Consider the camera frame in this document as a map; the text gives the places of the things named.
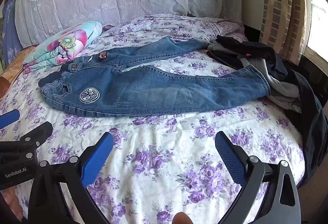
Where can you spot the person's right hand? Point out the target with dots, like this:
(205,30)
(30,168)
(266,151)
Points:
(182,218)

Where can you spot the dark purple cloth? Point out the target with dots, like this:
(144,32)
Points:
(109,27)

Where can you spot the blue denim pants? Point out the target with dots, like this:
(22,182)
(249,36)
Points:
(153,90)

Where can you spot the orange-brown pillow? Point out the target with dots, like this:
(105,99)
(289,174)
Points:
(10,67)

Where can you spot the person's left hand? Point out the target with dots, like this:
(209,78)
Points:
(10,201)

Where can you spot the folded floral quilt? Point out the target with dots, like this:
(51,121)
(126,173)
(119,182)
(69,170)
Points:
(69,42)

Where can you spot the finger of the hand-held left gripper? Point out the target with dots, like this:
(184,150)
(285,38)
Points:
(38,134)
(9,117)

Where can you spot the black garment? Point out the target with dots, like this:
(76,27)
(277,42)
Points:
(246,46)

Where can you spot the dark pinstriped garment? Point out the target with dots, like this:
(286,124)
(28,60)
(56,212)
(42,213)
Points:
(223,58)

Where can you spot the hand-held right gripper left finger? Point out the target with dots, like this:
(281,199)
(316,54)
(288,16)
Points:
(97,160)

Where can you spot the bright window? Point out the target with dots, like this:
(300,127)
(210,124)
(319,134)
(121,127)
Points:
(319,21)

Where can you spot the purple floral bed sheet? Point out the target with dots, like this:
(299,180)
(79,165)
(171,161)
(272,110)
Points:
(166,152)

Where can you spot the beige brick-pattern curtain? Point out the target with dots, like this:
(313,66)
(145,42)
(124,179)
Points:
(281,8)

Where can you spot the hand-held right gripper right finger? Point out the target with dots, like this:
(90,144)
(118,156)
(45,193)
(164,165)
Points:
(229,157)

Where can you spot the blue patterned cushion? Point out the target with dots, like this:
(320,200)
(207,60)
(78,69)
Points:
(10,21)

